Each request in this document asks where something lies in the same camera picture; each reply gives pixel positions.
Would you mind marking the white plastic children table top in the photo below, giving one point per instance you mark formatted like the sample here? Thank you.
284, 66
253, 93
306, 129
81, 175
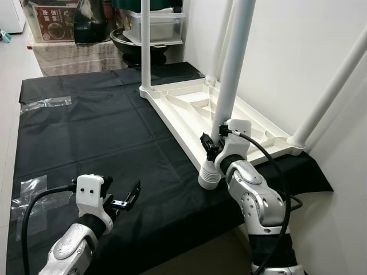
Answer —
178, 114

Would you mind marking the dark green round lid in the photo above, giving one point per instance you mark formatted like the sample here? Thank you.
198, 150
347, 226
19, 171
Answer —
160, 4

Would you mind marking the clear plastic storage box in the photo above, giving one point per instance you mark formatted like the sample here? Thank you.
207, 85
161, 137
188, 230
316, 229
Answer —
166, 26

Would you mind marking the black tablecloth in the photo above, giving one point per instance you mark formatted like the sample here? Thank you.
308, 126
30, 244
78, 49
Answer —
86, 143

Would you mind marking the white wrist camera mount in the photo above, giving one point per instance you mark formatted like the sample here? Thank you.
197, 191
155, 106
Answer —
238, 137
92, 192

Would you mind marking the clear tape patch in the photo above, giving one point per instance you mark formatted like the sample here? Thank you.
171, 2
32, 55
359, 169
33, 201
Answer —
23, 189

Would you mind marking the white refrigerator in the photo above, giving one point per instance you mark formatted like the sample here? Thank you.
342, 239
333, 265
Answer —
11, 14

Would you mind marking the black wok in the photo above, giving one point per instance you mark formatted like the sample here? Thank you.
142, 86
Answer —
129, 48

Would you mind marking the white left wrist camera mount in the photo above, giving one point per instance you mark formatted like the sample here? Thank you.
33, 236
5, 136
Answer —
92, 192

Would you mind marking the clear plastic bag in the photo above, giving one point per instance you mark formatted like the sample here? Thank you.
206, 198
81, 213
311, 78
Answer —
46, 104

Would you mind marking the black plastic bag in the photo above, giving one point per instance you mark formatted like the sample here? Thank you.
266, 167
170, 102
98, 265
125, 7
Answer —
89, 26

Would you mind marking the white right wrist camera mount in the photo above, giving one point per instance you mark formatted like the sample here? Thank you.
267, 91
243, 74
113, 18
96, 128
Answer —
238, 137

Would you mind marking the teal head broom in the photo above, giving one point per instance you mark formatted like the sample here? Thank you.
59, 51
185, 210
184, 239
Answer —
6, 39

